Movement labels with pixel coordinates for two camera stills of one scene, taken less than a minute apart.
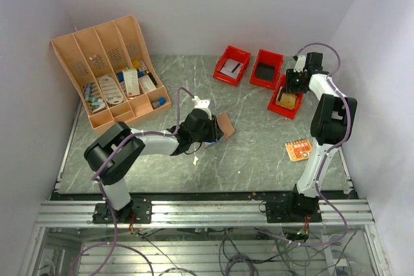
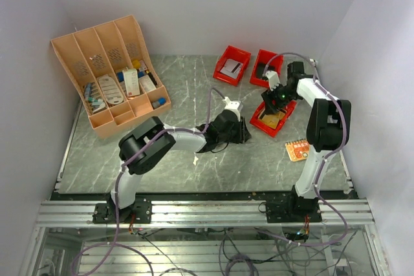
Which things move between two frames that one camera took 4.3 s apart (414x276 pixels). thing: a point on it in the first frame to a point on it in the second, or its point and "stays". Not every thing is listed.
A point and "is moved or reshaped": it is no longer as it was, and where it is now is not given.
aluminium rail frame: x=347 y=212 stays
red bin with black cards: x=267 y=69 stays
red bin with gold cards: x=275 y=107 is moved or reshaped
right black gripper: x=290 y=87 to x=268 y=97
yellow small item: x=136 y=64 stays
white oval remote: x=112 y=94 stays
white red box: x=131 y=82 stays
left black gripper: x=216 y=134 to x=244 y=135
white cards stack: x=231 y=68 stays
